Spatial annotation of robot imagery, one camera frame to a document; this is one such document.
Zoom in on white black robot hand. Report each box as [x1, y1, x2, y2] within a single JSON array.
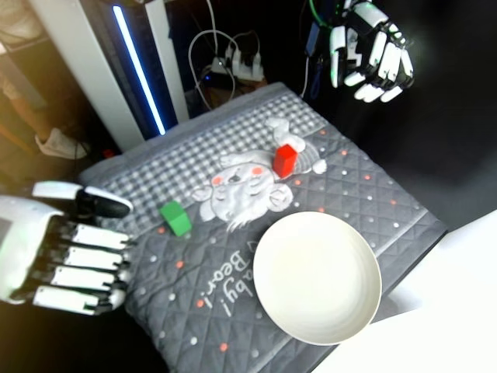
[[328, 0, 415, 104], [0, 180, 135, 316]]

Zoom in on white shoe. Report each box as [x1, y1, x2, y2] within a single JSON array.
[[34, 127, 91, 160]]

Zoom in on white looping power cable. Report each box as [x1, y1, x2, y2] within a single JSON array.
[[188, 0, 238, 112]]

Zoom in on round white plate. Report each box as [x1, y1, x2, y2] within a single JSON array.
[[252, 211, 384, 347]]

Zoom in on white flat panel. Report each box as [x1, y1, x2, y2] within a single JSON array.
[[310, 209, 497, 373]]

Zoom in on green block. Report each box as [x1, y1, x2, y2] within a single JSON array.
[[159, 200, 193, 237]]

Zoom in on white column with blue light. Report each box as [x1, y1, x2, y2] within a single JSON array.
[[30, 0, 191, 152]]

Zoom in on green robot arm cable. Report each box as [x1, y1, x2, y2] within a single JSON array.
[[309, 0, 333, 28]]

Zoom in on red block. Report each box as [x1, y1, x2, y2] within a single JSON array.
[[272, 143, 299, 179]]

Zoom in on white power strip with plugs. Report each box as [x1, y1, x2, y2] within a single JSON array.
[[211, 44, 266, 82]]

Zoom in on grey quilt with bear print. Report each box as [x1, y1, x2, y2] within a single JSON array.
[[77, 81, 450, 373]]

